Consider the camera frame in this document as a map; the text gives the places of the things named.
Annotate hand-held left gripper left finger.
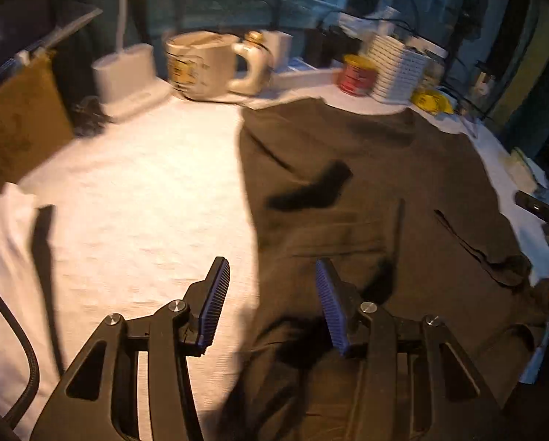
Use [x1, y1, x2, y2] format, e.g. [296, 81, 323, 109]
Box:
[29, 256, 232, 441]

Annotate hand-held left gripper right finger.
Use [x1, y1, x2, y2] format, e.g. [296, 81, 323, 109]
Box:
[315, 258, 502, 441]

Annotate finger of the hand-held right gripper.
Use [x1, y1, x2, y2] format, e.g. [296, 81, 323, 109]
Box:
[514, 190, 549, 236]

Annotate dark grey shorts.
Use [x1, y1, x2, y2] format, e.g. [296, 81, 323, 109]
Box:
[219, 96, 549, 441]

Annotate white textured table cloth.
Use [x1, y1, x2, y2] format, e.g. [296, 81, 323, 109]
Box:
[0, 69, 549, 441]

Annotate yellow snack packet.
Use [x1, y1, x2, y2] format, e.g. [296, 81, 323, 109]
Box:
[411, 88, 454, 115]

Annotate white slotted plastic basket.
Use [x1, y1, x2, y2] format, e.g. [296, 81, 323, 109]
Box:
[369, 33, 432, 104]

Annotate red can with yellow lid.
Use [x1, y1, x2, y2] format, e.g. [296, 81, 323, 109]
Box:
[339, 54, 379, 97]

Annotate cream printed mug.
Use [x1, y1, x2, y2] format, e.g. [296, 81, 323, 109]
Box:
[164, 30, 275, 102]

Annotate white desk lamp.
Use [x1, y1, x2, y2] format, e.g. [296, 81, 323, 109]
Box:
[92, 0, 171, 122]

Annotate white power strip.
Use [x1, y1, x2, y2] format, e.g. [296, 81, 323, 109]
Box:
[286, 56, 345, 75]

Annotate white charger block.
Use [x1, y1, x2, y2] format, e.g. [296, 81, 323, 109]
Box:
[261, 30, 294, 71]

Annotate brown cardboard sheet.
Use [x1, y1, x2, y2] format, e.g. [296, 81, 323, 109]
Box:
[0, 53, 76, 199]

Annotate black braided cable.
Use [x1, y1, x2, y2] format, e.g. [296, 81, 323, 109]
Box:
[0, 252, 39, 429]

